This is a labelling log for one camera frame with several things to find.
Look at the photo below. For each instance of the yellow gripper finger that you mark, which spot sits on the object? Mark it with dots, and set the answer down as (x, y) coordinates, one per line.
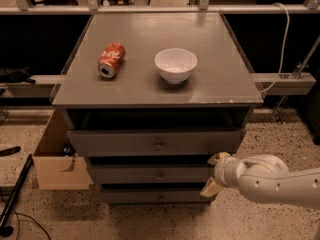
(211, 188)
(213, 160)

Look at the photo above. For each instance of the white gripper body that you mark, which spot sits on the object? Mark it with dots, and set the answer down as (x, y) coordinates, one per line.
(221, 172)

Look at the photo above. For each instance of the grey drawer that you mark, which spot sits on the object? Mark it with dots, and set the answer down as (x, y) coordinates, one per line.
(150, 173)
(144, 196)
(155, 142)

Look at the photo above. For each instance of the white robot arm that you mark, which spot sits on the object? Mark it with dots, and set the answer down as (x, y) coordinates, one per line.
(264, 179)

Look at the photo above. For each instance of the grey drawer cabinet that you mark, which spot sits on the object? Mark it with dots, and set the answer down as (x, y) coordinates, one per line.
(219, 94)

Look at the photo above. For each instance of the grey top drawer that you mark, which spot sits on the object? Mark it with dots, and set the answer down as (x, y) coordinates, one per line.
(155, 142)

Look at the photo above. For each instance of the grey bottom drawer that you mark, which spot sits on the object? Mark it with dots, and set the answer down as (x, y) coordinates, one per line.
(144, 196)

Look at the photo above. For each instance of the white bowl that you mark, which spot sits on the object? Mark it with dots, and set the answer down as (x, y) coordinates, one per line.
(175, 65)

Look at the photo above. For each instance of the orange soda can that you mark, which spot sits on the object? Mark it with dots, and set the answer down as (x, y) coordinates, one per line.
(111, 59)

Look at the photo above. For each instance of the cardboard box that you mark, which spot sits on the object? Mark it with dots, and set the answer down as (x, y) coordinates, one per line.
(57, 166)

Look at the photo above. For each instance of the black pole on floor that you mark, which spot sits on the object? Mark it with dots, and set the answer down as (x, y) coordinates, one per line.
(8, 208)

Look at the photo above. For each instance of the black object on ledge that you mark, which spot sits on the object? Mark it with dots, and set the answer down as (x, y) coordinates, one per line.
(15, 75)

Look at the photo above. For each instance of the metal railing frame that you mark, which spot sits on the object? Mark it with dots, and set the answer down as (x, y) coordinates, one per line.
(219, 6)

